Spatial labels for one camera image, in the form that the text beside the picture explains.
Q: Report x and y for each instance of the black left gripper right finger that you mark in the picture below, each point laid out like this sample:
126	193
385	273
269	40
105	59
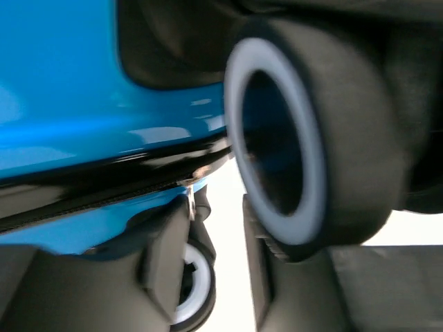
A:
345	288

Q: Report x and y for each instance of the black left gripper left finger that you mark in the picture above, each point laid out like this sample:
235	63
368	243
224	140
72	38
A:
129	283

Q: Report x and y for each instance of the blue kids suitcase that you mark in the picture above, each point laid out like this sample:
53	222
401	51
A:
332	110

